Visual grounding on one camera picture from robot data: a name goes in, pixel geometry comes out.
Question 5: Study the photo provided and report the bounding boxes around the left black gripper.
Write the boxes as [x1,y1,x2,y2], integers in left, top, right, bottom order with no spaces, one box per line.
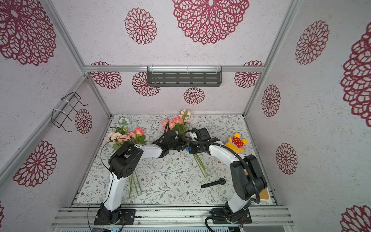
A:
[169,134,192,152]

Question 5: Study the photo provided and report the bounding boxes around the pink rose bouquet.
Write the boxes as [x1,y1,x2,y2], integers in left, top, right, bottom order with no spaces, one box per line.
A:
[107,116,146,199]
[162,109,208,177]

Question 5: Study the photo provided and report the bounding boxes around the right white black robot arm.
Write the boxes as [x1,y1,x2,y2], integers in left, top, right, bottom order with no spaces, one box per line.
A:
[183,128,268,232]

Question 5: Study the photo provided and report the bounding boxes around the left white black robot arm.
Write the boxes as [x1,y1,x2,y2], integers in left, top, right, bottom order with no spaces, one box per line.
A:
[93,125,187,226]

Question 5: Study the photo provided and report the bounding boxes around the yellow plush toy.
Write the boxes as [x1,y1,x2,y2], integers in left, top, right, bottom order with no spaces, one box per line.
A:
[225,133,248,154]

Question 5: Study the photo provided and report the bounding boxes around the black wristwatch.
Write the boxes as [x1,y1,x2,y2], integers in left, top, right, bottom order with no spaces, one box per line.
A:
[201,178,226,189]

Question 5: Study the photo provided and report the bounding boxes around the wooden tray white rim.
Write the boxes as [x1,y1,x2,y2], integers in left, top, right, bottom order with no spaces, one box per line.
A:
[260,188,271,202]

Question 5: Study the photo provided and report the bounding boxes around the dark grey wall shelf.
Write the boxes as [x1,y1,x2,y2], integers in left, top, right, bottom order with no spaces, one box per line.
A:
[147,66,223,87]

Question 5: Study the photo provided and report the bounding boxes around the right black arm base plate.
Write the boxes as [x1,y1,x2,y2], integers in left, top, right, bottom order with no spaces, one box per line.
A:
[209,208,252,224]

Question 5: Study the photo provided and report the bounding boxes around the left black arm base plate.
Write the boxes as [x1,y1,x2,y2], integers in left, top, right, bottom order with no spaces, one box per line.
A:
[93,209,136,225]

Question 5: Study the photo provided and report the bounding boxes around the black wire wall rack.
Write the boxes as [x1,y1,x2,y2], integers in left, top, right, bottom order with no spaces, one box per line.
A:
[51,91,88,132]

